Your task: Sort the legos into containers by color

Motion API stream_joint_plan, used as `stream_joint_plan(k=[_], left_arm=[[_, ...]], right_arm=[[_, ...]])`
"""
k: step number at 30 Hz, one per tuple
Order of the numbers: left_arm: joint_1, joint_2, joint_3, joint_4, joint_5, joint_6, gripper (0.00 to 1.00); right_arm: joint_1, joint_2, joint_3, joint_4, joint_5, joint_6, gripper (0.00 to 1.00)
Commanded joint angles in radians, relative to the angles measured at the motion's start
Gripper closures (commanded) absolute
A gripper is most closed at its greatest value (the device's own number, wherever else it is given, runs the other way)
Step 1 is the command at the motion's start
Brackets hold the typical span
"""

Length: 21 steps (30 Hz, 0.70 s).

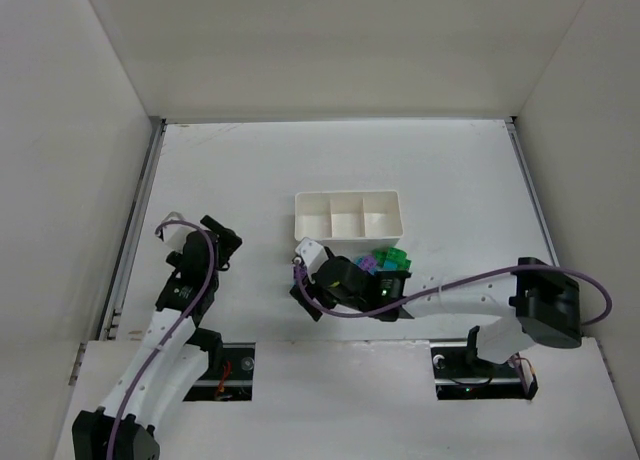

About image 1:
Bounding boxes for purple lego brick on table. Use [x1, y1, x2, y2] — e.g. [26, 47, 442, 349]
[365, 254, 380, 275]

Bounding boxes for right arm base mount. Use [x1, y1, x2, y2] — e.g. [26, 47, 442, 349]
[430, 342, 539, 401]

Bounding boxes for white three-compartment tray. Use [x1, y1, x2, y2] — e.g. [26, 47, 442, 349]
[294, 190, 404, 253]

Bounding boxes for aluminium rail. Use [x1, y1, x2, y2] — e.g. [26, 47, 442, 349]
[90, 116, 166, 340]
[505, 117, 559, 266]

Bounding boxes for right aluminium rail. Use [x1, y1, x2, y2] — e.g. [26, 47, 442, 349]
[505, 117, 559, 266]

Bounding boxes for green lego brick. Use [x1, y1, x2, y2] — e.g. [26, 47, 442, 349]
[372, 247, 411, 271]

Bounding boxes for left aluminium rail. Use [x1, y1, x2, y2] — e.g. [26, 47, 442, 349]
[90, 116, 166, 340]

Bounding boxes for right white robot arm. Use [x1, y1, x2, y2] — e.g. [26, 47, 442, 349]
[290, 253, 582, 364]

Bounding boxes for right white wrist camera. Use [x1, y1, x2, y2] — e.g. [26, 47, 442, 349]
[294, 237, 329, 278]

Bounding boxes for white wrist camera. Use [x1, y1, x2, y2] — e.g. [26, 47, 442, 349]
[154, 211, 190, 253]
[294, 237, 329, 278]

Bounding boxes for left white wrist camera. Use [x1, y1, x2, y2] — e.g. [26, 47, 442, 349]
[154, 211, 190, 253]

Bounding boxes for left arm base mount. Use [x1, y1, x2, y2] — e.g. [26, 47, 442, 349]
[184, 343, 255, 402]

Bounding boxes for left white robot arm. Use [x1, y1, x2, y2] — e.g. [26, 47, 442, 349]
[72, 214, 242, 459]

